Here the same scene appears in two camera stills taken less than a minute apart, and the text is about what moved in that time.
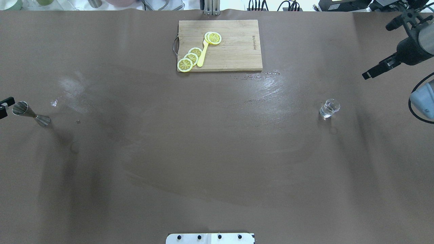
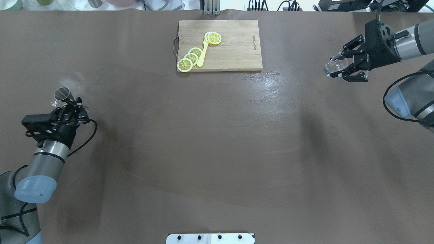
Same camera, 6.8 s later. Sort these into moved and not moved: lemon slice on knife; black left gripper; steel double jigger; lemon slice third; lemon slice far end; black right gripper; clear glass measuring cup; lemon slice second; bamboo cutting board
Moved: clear glass measuring cup; black right gripper; black left gripper; steel double jigger
Not moved: lemon slice second; lemon slice on knife; bamboo cutting board; lemon slice third; lemon slice far end
